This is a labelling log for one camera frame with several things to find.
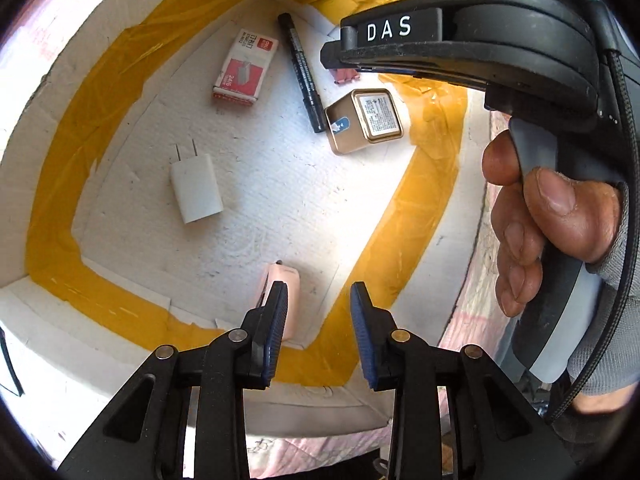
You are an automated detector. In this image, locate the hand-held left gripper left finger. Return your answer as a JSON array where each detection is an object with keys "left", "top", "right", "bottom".
[{"left": 57, "top": 282, "right": 291, "bottom": 480}]

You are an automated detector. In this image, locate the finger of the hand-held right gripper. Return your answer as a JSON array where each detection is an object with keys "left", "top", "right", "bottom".
[
  {"left": 320, "top": 40, "right": 488, "bottom": 92},
  {"left": 340, "top": 7, "right": 444, "bottom": 48}
]

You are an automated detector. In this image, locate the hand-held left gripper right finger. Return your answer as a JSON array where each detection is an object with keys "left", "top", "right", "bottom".
[{"left": 350, "top": 281, "right": 581, "bottom": 480}]

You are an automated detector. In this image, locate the pink binder clip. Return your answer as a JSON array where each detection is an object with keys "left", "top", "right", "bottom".
[{"left": 330, "top": 64, "right": 362, "bottom": 84}]

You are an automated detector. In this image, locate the pink correction tape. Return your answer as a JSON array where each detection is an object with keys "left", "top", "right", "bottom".
[{"left": 255, "top": 260, "right": 301, "bottom": 346}]

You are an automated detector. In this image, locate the gold square tin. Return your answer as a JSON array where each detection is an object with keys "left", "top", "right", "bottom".
[{"left": 324, "top": 88, "right": 404, "bottom": 156}]

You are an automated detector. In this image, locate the black marker pen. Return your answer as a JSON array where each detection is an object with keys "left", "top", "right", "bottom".
[{"left": 278, "top": 12, "right": 327, "bottom": 134}]

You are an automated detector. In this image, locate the cardboard box with yellow tape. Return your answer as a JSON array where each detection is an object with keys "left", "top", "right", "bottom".
[{"left": 0, "top": 0, "right": 501, "bottom": 441}]

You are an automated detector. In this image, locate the red and white staple box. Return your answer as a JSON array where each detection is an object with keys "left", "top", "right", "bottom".
[{"left": 212, "top": 29, "right": 278, "bottom": 107}]

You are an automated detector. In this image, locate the white charger plug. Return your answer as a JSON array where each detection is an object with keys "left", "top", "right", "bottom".
[{"left": 169, "top": 142, "right": 224, "bottom": 226}]

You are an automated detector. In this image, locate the person's right hand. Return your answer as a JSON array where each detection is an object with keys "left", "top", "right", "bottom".
[{"left": 482, "top": 132, "right": 640, "bottom": 411}]

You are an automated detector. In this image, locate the black braided cable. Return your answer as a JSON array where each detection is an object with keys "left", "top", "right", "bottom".
[{"left": 547, "top": 50, "right": 640, "bottom": 423}]

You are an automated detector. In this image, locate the thin black cable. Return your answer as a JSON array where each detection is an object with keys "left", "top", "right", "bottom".
[{"left": 0, "top": 329, "right": 25, "bottom": 397}]

